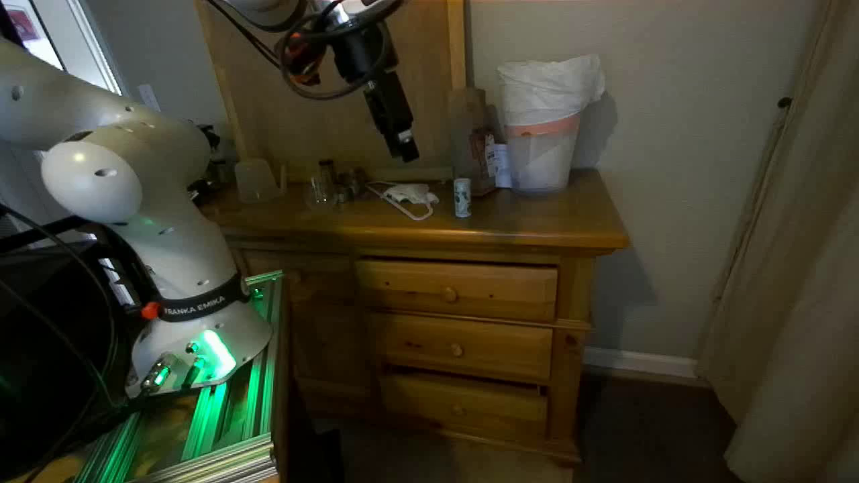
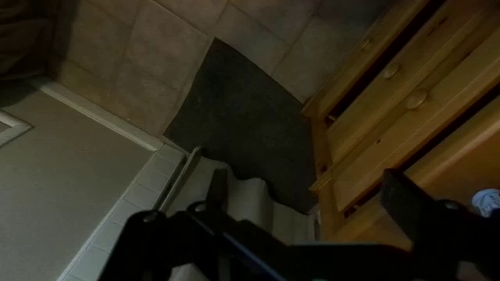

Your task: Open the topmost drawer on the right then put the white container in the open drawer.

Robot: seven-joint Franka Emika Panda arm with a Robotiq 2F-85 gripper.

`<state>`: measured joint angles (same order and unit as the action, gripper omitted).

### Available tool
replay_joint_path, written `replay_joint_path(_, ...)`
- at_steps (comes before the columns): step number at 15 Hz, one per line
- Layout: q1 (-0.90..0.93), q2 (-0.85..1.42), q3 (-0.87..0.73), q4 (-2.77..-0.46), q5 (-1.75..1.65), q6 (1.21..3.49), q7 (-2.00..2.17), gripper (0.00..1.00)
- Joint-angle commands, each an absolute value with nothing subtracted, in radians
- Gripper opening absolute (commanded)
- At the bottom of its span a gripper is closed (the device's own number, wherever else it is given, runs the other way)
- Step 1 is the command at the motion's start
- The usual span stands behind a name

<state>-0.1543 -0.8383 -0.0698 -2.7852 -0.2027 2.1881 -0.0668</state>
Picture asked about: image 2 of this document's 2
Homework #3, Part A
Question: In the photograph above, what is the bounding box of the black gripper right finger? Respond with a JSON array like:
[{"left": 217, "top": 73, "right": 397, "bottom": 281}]
[{"left": 380, "top": 168, "right": 500, "bottom": 275}]

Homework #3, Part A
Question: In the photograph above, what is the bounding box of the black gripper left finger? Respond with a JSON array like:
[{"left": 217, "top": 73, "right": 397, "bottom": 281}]
[{"left": 205, "top": 165, "right": 231, "bottom": 226}]

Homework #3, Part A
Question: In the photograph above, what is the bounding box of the wooden dresser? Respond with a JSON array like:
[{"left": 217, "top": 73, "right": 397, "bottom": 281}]
[{"left": 300, "top": 0, "right": 500, "bottom": 253}]

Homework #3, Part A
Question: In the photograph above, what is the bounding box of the dark grey rug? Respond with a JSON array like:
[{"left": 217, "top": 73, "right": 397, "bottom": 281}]
[{"left": 162, "top": 36, "right": 320, "bottom": 215}]

